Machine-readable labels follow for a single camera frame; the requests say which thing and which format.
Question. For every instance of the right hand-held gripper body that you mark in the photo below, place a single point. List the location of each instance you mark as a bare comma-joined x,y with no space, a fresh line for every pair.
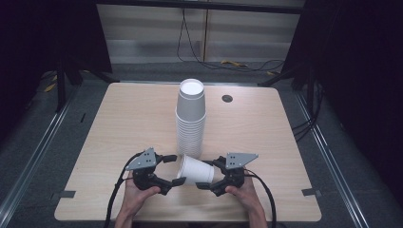
236,160

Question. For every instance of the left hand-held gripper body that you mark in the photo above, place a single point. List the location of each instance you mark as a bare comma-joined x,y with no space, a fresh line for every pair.
145,160

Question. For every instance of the single white paper cup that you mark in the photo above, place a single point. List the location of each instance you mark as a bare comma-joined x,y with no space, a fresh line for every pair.
196,171

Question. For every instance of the stack of white paper cups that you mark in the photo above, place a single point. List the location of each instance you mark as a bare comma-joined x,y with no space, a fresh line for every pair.
190,126

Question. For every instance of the person's right hand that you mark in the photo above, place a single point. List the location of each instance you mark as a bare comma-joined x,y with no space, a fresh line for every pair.
248,196

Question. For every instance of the person's left hand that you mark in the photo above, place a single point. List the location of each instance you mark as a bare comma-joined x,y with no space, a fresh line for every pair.
134,199

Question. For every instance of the round dark table grommet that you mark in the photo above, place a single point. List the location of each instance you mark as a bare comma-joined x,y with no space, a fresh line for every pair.
227,98

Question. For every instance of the grey tape strip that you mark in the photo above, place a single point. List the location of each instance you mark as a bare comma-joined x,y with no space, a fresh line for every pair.
309,192
67,194

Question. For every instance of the yellow floor tape piece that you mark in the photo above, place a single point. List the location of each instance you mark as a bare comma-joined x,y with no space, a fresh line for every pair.
50,87
234,63

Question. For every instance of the black metal stand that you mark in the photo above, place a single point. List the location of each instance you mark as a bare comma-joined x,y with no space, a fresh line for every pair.
309,95
61,88

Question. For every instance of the black overhead beam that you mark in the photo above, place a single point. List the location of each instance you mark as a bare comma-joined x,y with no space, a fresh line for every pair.
196,5

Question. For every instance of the dark curtain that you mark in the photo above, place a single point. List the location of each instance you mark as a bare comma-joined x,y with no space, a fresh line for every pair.
38,38
364,63

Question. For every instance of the metal floor rail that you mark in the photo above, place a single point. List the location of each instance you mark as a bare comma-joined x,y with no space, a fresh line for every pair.
326,155
38,148

